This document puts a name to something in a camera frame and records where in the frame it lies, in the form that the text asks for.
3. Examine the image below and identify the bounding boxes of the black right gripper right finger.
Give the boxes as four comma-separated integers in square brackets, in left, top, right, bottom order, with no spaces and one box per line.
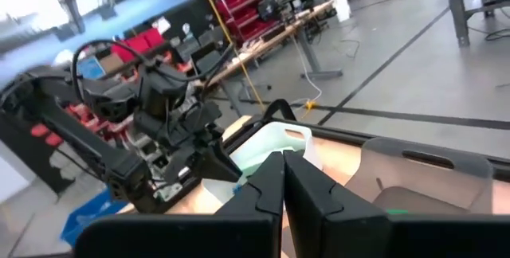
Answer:
[282,150,510,258]

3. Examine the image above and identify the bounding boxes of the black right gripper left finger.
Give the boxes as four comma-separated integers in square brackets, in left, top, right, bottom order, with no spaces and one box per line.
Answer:
[74,150,286,258]

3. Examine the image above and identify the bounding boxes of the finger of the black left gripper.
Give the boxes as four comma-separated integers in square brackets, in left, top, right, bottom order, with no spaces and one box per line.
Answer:
[194,137,244,184]
[162,147,197,185]

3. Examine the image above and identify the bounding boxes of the white plastic bin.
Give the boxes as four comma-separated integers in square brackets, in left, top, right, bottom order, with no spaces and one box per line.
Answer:
[201,121,324,205]

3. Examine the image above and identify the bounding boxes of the red storage bins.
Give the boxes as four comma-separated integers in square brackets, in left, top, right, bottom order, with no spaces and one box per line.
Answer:
[111,26,167,64]

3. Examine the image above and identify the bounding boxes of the blue plastic crate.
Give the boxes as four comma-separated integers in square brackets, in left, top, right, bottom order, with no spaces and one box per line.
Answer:
[59,188,128,248]

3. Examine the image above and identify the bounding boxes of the grey translucent plastic bin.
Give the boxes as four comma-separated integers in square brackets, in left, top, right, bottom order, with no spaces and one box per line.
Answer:
[344,136,496,216]

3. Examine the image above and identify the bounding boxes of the desk with grey legs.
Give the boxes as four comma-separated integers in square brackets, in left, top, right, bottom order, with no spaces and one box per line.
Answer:
[205,0,344,82]

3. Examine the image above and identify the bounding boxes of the white trash bin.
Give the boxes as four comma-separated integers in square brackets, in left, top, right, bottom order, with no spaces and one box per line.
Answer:
[326,0,353,23]

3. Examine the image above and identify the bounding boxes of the grey metal stand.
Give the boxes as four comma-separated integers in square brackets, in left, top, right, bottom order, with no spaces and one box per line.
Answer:
[444,0,510,48]

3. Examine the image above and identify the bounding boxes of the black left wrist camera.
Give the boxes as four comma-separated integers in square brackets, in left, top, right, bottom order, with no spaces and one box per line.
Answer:
[137,63,189,110]

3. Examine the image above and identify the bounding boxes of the black aluminium table frame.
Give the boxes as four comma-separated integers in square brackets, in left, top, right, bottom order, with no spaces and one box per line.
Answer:
[221,98,510,183]

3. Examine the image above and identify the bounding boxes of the yellow hanging power cable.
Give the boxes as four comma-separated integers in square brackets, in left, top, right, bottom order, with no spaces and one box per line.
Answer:
[194,0,267,111]

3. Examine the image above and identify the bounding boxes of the white floor cable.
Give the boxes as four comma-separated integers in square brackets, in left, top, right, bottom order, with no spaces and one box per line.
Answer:
[289,34,324,106]

